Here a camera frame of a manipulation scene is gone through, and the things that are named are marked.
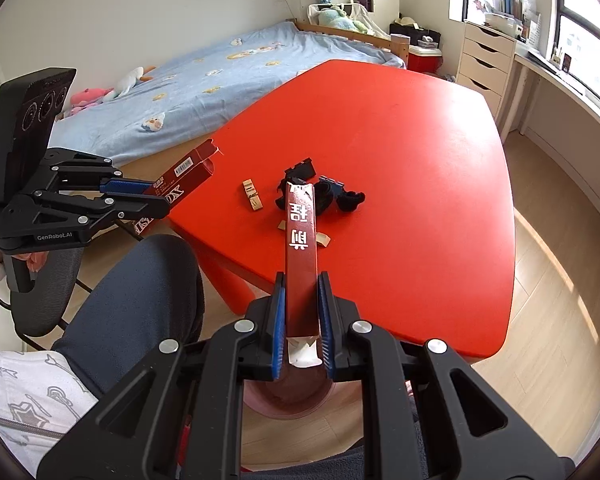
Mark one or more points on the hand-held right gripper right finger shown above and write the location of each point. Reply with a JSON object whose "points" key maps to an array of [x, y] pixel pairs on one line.
{"points": [[325, 327]]}

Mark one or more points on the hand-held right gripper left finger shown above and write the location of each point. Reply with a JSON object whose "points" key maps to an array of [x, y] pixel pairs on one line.
{"points": [[278, 327]]}

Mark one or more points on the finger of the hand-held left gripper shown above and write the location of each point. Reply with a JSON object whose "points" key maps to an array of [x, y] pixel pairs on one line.
{"points": [[125, 187], [145, 206]]}

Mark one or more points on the red cardboard box with barcode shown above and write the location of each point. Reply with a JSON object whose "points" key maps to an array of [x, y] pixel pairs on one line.
{"points": [[190, 175]]}

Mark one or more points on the long red cardboard box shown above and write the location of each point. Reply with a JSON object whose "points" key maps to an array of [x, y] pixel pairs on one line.
{"points": [[302, 260]]}

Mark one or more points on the tan tape scrap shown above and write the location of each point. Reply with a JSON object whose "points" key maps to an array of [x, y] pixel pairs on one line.
{"points": [[323, 240], [282, 224]]}

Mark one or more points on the person's left hand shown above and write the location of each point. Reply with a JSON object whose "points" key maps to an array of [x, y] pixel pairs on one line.
{"points": [[36, 261]]}

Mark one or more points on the pink plush toy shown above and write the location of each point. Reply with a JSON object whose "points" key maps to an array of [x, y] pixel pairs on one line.
{"points": [[87, 99]]}

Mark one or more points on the person's left leg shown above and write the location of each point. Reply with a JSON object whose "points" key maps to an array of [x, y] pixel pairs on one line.
{"points": [[140, 300]]}

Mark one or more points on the person's leg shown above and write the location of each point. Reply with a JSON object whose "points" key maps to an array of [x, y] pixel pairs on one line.
{"points": [[140, 300], [300, 466]]}

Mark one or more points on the white plush duck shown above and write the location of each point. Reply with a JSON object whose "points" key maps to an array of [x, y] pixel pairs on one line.
{"points": [[130, 80]]}

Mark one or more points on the bed with blue blanket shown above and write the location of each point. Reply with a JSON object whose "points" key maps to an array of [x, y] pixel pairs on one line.
{"points": [[205, 85]]}

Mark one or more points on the person's right leg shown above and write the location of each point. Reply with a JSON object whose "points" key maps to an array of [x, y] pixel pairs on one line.
{"points": [[300, 466]]}

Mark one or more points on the black mesh office chair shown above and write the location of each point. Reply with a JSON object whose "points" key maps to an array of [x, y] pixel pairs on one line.
{"points": [[45, 305]]}

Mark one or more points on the white patterned garment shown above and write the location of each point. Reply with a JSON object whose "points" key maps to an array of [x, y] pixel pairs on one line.
{"points": [[25, 390]]}

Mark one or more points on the green plush toy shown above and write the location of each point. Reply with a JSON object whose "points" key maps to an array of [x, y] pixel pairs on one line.
{"points": [[337, 17]]}

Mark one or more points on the red cooler box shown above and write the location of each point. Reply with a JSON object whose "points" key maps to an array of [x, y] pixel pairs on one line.
{"points": [[425, 60]]}

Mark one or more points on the white drawer cabinet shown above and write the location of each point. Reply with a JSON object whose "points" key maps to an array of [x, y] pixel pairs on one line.
{"points": [[485, 65]]}

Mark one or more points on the black storage basket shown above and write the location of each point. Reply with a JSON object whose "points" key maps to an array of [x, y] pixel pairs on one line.
{"points": [[420, 35]]}

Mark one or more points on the straw hat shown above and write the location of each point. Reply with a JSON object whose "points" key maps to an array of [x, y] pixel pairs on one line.
{"points": [[405, 21]]}

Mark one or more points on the white curved desk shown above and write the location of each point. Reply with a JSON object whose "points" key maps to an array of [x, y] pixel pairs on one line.
{"points": [[570, 105]]}

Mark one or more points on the books and boxes on cabinet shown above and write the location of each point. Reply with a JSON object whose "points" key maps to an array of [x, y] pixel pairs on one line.
{"points": [[510, 10]]}

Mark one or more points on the black framed window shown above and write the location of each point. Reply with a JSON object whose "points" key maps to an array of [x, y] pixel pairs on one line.
{"points": [[580, 10]]}

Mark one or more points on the wooden bed frame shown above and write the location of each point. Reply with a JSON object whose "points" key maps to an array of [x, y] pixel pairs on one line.
{"points": [[360, 37]]}

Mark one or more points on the small dark picture frame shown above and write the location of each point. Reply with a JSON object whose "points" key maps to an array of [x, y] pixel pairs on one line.
{"points": [[566, 62]]}

